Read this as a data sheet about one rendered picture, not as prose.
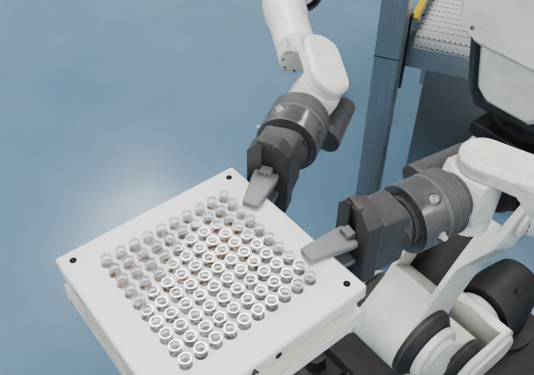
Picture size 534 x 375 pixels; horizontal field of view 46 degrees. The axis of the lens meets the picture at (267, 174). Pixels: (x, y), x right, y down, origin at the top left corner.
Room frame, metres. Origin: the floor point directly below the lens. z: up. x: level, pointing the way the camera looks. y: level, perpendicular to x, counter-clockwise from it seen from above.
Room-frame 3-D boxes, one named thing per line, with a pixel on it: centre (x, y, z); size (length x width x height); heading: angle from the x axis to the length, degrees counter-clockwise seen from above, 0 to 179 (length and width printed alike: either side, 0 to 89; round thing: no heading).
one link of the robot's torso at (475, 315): (0.83, -0.44, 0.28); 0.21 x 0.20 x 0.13; 129
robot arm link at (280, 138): (0.64, -0.02, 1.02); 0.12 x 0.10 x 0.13; 161
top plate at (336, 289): (0.43, 0.06, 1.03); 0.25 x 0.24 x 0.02; 38
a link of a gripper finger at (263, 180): (0.55, 0.01, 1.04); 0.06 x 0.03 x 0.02; 161
